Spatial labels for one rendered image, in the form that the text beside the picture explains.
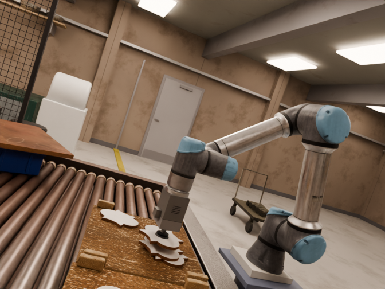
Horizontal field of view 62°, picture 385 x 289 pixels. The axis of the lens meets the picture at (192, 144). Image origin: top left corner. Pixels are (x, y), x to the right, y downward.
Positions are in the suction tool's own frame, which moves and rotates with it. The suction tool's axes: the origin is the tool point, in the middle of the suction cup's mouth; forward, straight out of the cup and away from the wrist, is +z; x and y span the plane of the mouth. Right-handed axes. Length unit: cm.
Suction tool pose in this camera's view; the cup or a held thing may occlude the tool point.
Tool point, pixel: (160, 239)
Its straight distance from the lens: 100.9
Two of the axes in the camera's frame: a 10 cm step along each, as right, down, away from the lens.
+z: -3.2, 9.4, 0.8
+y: 3.3, 1.9, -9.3
